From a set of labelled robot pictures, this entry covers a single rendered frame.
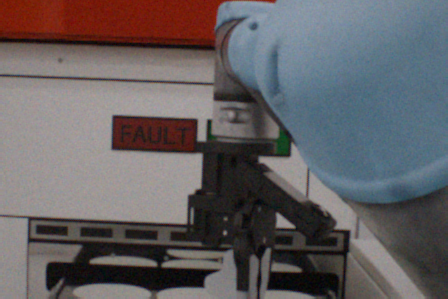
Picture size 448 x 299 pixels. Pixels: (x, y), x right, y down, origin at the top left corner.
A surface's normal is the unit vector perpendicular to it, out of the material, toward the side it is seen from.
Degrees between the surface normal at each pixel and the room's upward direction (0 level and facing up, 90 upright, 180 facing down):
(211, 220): 90
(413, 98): 112
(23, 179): 90
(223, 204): 90
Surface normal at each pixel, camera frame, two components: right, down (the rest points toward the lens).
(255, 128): 0.29, 0.06
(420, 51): -0.28, 0.32
